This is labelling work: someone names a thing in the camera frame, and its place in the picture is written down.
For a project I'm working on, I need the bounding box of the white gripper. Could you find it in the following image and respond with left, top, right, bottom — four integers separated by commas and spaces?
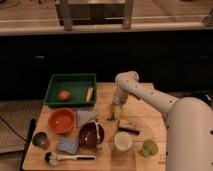
111, 87, 128, 120

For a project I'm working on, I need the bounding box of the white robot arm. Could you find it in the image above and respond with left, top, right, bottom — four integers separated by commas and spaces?
112, 71, 213, 171

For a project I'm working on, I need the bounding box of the dark red bowl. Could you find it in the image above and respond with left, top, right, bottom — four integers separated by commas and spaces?
79, 122, 105, 149

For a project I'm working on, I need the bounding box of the orange red bowl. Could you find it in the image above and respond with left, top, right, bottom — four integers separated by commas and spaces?
48, 108, 76, 134

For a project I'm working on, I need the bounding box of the white spoon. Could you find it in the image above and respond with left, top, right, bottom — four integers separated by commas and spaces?
95, 120, 101, 141

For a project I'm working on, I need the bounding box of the white cup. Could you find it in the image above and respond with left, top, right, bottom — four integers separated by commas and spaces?
112, 132, 133, 153

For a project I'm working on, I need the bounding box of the yellow corn piece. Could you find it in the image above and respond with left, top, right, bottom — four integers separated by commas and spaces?
86, 86, 94, 102

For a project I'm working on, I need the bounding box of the grey cloth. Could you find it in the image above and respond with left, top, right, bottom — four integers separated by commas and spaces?
77, 110, 97, 128

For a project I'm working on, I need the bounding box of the green plastic tray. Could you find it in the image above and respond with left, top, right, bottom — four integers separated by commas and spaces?
44, 73, 96, 107

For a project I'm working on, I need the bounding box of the green cup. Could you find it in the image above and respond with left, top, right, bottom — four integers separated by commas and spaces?
141, 139, 158, 158

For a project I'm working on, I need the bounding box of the orange tomato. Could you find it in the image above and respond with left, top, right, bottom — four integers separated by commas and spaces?
58, 90, 71, 102

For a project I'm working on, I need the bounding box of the blue sponge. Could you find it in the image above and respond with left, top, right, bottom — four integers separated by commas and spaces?
56, 137, 79, 155

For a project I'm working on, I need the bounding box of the white dish brush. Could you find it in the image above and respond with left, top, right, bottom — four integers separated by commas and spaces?
44, 152, 96, 166

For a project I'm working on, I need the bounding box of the small metal cup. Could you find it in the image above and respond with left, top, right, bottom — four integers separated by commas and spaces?
32, 132, 50, 149

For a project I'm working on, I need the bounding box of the wooden chair frame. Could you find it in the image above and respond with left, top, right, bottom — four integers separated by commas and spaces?
55, 0, 134, 31

